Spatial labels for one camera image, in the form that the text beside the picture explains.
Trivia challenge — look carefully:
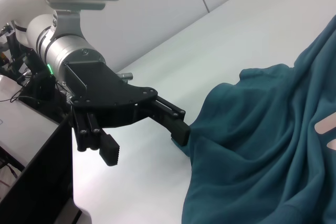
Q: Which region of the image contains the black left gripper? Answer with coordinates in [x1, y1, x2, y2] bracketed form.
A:
[64, 61, 191, 167]

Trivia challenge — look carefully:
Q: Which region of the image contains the teal t-shirt with beige print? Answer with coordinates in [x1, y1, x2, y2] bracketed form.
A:
[171, 14, 336, 224]

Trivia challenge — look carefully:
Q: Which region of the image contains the black flat panel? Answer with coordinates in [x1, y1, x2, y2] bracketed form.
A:
[0, 113, 82, 224]

